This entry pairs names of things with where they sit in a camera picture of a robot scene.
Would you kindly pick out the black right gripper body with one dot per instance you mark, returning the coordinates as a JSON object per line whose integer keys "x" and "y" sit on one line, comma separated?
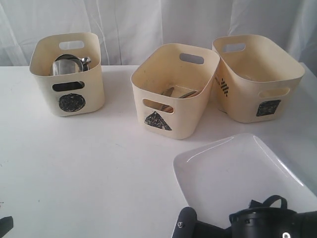
{"x": 261, "y": 223}

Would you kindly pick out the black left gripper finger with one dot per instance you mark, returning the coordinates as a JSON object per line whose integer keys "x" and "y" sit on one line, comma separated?
{"x": 6, "y": 224}

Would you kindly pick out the white square plate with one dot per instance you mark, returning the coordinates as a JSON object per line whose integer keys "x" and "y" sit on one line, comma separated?
{"x": 222, "y": 177}

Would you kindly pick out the steel spoon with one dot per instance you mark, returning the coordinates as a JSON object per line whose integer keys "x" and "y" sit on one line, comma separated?
{"x": 188, "y": 95}

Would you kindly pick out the steel knife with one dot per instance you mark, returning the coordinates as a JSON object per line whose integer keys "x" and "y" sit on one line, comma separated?
{"x": 168, "y": 92}

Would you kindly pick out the steel mug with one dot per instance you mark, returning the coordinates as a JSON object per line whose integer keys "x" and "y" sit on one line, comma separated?
{"x": 68, "y": 64}

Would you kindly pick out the steel fork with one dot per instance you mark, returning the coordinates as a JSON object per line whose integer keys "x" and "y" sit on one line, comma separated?
{"x": 165, "y": 109}

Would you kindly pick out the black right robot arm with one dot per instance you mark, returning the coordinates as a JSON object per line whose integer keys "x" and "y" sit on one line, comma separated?
{"x": 303, "y": 225}

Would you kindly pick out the cream bin with square mark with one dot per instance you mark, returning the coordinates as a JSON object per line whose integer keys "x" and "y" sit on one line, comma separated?
{"x": 255, "y": 77}

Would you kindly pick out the cream bin with circle mark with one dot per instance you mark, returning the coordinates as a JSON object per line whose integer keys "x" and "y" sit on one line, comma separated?
{"x": 79, "y": 92}

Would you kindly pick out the cream bin with triangle mark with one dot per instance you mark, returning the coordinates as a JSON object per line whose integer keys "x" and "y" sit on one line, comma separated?
{"x": 184, "y": 67}

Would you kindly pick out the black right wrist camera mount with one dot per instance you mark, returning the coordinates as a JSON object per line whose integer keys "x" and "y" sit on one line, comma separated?
{"x": 188, "y": 226}

